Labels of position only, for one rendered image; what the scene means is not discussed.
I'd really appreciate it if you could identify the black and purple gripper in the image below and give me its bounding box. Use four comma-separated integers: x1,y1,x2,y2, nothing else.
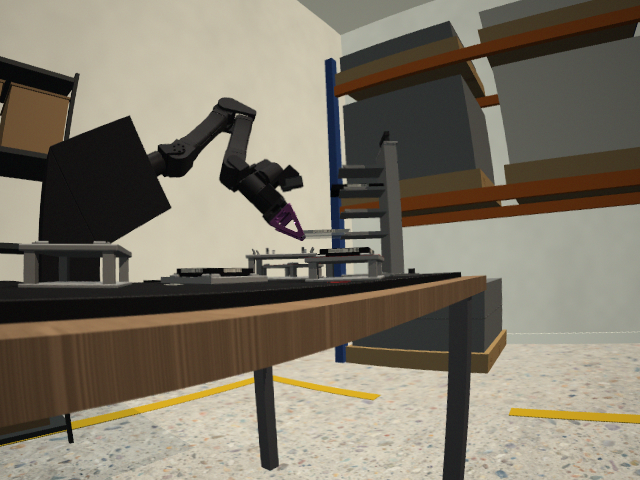
251,187,304,241

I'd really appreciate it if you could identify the white microplate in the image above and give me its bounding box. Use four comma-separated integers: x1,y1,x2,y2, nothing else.
299,229,351,239

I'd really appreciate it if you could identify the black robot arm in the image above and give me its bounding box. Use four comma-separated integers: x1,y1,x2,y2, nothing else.
147,97,304,206

